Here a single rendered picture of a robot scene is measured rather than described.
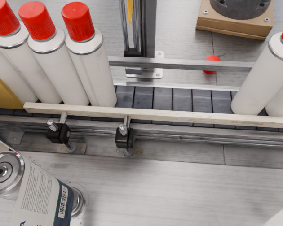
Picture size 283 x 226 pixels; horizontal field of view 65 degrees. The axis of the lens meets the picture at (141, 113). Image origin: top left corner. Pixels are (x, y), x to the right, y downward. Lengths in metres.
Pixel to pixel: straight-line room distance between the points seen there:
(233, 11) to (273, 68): 0.32
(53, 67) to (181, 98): 0.24
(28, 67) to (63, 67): 0.06
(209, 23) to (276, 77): 0.33
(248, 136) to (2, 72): 0.43
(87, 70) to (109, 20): 0.37
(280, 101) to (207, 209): 0.21
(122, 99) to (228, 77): 0.26
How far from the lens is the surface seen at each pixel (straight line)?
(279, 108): 0.45
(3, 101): 0.47
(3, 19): 0.35
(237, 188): 0.41
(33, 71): 0.39
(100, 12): 0.72
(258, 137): 0.46
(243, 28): 0.66
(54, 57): 0.34
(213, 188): 0.39
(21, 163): 0.22
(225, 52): 0.62
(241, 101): 0.42
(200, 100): 0.45
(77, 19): 0.29
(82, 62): 0.32
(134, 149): 0.45
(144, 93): 0.45
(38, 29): 0.32
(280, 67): 0.35
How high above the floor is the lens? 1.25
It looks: 61 degrees down
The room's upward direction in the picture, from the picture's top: 3 degrees counter-clockwise
